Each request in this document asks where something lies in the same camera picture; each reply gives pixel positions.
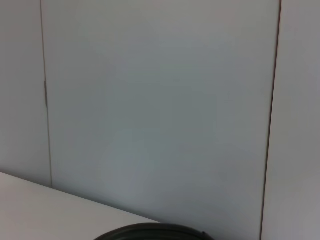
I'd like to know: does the black round teapot with handle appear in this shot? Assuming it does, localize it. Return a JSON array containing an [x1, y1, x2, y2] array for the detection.
[[93, 222, 214, 240]]

